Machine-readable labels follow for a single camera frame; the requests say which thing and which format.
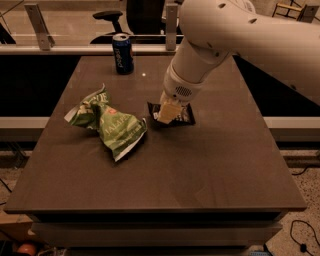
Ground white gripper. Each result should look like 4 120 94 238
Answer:
157 64 204 124

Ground black rxbar chocolate wrapper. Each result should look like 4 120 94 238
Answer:
147 102 196 127

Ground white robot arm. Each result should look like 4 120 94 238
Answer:
156 0 320 124

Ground green jalapeno chip bag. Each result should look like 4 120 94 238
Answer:
64 85 147 162

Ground blue pepsi can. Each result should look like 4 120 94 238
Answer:
112 33 134 75

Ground black office chair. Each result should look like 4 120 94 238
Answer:
89 0 188 45

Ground orange round object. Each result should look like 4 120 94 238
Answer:
17 243 37 256

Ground middle metal rail bracket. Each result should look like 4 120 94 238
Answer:
166 3 178 51

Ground metal rail bracket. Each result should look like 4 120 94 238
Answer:
298 5 319 23
24 3 55 51
166 3 178 51

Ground left metal rail bracket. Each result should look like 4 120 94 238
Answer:
24 3 55 51

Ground horizontal metal rail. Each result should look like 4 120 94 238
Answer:
0 44 175 56

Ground yellow frame stool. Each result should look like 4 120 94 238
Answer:
272 0 306 20

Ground right metal rail bracket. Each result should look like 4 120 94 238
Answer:
298 5 319 23

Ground black floor cable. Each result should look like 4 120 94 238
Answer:
289 219 320 256

